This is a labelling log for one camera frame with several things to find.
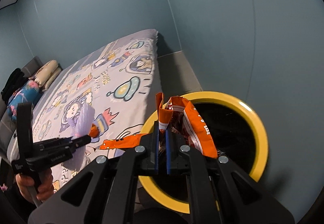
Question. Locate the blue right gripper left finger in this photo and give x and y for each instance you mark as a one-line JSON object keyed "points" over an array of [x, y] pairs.
{"points": [[156, 144]]}

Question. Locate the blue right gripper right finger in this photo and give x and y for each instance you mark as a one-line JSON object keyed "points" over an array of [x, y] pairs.
{"points": [[168, 151]]}

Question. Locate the orange snack wrapper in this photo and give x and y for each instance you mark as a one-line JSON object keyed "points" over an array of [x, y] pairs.
{"points": [[181, 116]]}

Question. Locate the purple foam fruit net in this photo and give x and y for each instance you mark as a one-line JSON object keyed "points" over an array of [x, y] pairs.
{"points": [[80, 127]]}

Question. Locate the orange peel piece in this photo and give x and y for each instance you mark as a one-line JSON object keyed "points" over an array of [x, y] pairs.
{"points": [[94, 131]]}

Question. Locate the yellow rimmed trash bin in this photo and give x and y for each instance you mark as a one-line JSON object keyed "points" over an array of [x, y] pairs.
{"points": [[237, 131]]}

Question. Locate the grey padded headboard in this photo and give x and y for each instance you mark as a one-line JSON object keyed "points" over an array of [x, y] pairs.
{"points": [[8, 126]]}

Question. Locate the cartoon print bed sheet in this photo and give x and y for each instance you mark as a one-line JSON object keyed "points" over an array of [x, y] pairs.
{"points": [[120, 81]]}

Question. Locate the blue floral folded quilt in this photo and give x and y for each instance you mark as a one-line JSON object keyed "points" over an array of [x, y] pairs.
{"points": [[30, 92]]}

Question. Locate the black clothing pile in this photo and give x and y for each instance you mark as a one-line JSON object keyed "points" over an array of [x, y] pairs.
{"points": [[15, 81]]}

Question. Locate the beige folded quilt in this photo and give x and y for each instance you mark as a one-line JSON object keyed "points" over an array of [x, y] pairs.
{"points": [[46, 74]]}

